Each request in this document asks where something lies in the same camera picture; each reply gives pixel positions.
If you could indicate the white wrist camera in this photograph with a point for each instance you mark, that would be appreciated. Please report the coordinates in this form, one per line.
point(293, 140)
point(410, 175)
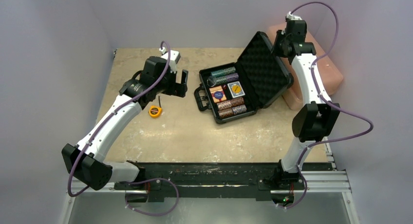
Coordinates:
point(174, 58)
point(291, 16)

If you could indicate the yellow big blind button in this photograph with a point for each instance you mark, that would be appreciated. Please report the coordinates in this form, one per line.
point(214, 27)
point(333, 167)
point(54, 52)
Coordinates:
point(236, 89)

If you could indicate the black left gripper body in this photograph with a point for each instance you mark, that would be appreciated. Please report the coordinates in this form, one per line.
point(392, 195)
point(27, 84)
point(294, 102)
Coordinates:
point(167, 85)

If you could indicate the orange poker chip row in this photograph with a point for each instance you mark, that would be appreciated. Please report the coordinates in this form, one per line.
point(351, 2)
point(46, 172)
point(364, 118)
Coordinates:
point(230, 103)

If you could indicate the blue grey poker chip stack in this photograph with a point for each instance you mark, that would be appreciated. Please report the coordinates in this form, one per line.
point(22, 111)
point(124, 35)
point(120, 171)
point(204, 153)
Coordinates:
point(239, 109)

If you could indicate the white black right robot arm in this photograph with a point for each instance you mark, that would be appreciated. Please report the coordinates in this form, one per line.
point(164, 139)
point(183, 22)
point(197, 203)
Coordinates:
point(316, 118)

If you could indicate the black foam-lined poker case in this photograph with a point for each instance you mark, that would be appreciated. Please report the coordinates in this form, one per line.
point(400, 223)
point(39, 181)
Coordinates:
point(262, 75)

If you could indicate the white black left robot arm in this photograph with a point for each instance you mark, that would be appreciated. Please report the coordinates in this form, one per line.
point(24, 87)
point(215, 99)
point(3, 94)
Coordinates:
point(85, 160)

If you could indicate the yellow tape measure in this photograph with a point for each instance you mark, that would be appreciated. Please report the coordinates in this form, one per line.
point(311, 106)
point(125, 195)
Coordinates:
point(155, 111)

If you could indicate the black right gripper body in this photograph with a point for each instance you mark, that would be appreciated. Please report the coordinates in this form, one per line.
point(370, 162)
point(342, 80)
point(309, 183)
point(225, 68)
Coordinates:
point(279, 47)

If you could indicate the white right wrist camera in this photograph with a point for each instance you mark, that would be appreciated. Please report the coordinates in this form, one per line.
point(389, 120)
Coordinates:
point(291, 16)

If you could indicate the brown poker chip stack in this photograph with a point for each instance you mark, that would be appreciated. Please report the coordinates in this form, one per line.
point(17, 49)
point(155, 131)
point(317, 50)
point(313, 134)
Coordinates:
point(225, 113)

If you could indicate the clear round dealer button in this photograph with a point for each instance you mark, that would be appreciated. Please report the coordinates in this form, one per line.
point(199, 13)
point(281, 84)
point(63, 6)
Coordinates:
point(212, 81)

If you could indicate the blue playing card deck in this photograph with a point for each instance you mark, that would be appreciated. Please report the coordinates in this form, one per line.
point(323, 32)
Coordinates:
point(229, 87)

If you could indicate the black metal base frame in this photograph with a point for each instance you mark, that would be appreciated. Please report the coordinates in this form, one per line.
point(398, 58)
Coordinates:
point(259, 181)

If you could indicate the green poker chip row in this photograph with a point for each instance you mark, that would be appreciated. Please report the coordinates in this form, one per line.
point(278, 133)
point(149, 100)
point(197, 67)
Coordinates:
point(223, 72)

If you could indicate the red playing card deck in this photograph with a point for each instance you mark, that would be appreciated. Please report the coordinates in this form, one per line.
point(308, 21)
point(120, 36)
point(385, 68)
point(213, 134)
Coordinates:
point(214, 89)

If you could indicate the purple poker chip row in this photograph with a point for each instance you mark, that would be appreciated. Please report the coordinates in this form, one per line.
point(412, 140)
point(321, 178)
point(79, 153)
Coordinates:
point(227, 79)

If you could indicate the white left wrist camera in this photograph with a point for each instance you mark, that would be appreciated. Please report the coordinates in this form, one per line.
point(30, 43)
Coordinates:
point(174, 58)

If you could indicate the pink translucent plastic box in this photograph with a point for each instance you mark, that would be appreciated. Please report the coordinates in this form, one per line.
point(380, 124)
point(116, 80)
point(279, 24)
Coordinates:
point(329, 73)

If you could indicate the blue small blind button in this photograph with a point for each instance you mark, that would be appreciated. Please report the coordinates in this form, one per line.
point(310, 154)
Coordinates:
point(218, 95)

